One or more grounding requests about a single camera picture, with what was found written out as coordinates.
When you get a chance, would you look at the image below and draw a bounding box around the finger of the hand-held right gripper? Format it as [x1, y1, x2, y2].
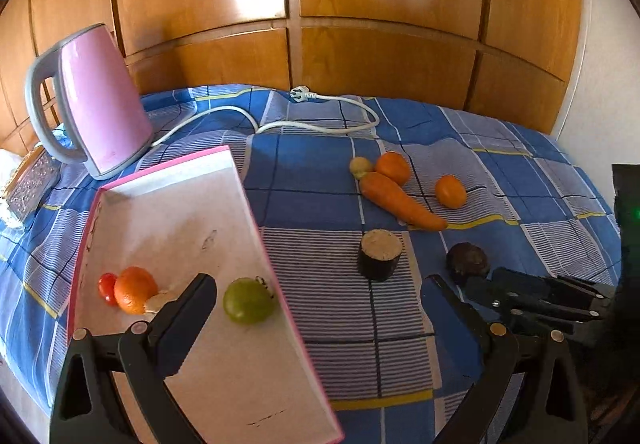
[492, 267, 618, 310]
[465, 277, 608, 340]

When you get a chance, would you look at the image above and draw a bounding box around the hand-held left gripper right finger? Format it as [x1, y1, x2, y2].
[422, 274, 589, 444]

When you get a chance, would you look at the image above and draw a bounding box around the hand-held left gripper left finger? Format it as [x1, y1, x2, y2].
[49, 273, 218, 444]

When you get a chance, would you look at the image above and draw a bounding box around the dark avocado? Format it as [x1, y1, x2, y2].
[446, 242, 491, 285]

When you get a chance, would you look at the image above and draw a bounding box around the pink-rimmed white tray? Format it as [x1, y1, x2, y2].
[66, 145, 346, 444]

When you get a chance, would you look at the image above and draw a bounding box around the cylindrical eggplant piece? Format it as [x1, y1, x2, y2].
[357, 229, 404, 282]

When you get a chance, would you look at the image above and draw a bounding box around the shiny oval orange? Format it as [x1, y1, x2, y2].
[435, 175, 468, 210]

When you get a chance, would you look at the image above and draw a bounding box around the orange carrot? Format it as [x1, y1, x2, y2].
[360, 171, 448, 232]

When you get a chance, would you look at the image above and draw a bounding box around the round orange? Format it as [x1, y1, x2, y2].
[375, 151, 412, 186]
[113, 266, 159, 315]

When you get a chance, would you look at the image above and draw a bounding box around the sliced mushroom piece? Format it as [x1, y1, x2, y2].
[144, 291, 180, 315]

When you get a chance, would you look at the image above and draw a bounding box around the green apple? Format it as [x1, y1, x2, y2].
[222, 277, 276, 325]

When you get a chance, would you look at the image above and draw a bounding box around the red cherry tomato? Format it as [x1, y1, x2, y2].
[98, 273, 119, 307]

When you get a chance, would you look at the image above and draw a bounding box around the blue plaid blanket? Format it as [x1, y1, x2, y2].
[0, 84, 623, 444]

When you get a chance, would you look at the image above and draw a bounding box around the silver embossed box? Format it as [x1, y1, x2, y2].
[4, 147, 62, 226]

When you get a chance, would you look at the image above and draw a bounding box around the pink electric kettle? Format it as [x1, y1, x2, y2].
[25, 22, 155, 181]

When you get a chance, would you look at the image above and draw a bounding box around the white power cable with plug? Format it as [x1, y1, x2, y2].
[147, 86, 381, 152]

